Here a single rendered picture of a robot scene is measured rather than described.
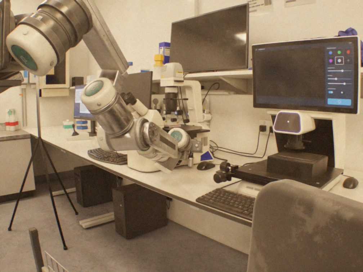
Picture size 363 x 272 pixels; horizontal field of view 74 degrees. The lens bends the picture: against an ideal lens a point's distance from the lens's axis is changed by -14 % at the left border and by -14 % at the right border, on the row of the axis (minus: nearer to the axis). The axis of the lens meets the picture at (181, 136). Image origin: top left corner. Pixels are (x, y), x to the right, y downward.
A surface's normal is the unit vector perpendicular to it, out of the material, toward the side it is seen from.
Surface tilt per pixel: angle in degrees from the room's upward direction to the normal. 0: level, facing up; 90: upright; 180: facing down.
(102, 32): 97
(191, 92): 100
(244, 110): 90
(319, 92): 93
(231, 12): 86
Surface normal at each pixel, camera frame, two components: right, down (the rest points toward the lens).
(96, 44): -0.44, 0.78
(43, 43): 0.73, 0.02
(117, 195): -0.73, 0.10
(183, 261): 0.00, -0.99
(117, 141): -0.27, 0.40
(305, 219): -0.89, 0.07
